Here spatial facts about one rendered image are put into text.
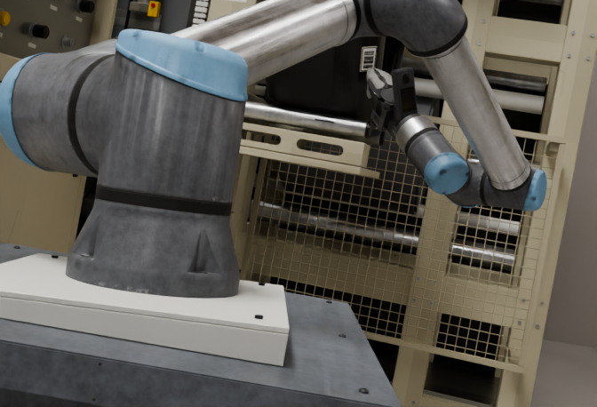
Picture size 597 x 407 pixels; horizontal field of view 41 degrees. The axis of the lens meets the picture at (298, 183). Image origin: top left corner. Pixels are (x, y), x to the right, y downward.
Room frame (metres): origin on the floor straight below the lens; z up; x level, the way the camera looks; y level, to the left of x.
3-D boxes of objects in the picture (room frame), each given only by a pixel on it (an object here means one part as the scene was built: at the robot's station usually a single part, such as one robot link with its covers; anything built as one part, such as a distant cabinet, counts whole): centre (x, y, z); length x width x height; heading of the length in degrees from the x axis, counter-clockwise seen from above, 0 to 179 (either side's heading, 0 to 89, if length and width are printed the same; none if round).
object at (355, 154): (2.05, 0.02, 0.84); 0.36 x 0.09 x 0.06; 77
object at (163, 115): (0.91, 0.15, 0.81); 0.17 x 0.15 x 0.18; 52
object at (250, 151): (2.19, -0.01, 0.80); 0.37 x 0.36 x 0.02; 167
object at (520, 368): (2.46, -0.31, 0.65); 0.90 x 0.02 x 0.70; 77
